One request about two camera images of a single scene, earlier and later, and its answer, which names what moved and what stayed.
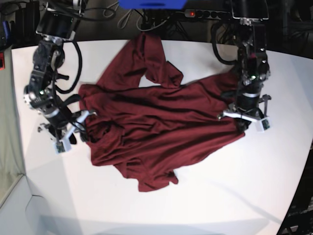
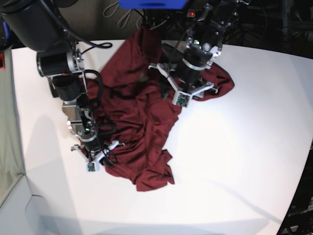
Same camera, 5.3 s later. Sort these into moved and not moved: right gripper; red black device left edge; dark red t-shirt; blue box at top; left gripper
Moved: dark red t-shirt; left gripper; right gripper
Not moved: red black device left edge; blue box at top
